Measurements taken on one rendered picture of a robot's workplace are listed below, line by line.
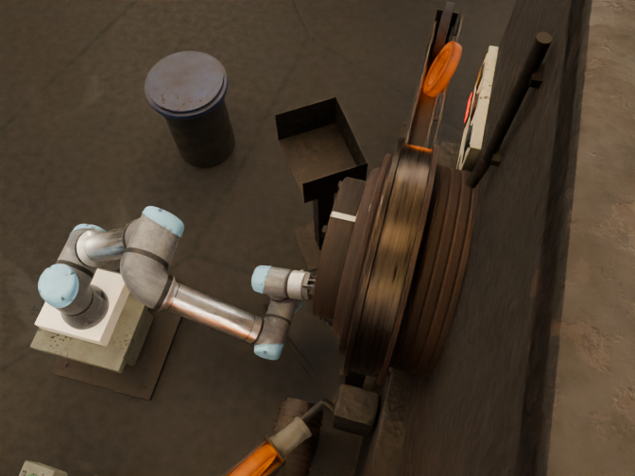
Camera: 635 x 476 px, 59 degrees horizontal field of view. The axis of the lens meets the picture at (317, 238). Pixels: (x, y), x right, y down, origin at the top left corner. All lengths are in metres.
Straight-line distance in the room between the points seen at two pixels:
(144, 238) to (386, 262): 0.76
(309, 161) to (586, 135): 1.39
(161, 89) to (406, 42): 1.28
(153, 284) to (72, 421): 1.00
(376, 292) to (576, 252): 0.49
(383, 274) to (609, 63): 0.47
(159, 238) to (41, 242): 1.21
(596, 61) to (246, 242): 1.95
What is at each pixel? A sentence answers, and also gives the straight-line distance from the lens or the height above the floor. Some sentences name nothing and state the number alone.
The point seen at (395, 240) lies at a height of 1.33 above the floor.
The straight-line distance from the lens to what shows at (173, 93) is 2.28.
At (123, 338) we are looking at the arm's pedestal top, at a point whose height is 0.30.
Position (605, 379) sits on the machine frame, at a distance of 0.43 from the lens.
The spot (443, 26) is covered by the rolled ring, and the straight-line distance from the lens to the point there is 2.04.
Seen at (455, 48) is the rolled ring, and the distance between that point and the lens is 1.93.
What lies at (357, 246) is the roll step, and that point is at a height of 1.28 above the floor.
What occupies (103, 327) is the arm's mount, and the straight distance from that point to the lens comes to 1.98.
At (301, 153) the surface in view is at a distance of 1.85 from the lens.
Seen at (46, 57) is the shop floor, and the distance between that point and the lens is 3.22.
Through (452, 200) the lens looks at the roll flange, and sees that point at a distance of 0.97.
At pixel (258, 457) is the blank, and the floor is 0.77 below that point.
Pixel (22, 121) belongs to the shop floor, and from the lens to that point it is 3.02.
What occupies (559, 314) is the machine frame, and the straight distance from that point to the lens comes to 0.44.
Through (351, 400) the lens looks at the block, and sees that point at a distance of 1.36.
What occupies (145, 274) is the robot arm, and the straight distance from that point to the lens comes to 1.46.
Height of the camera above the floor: 2.14
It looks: 65 degrees down
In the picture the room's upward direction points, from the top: 2 degrees counter-clockwise
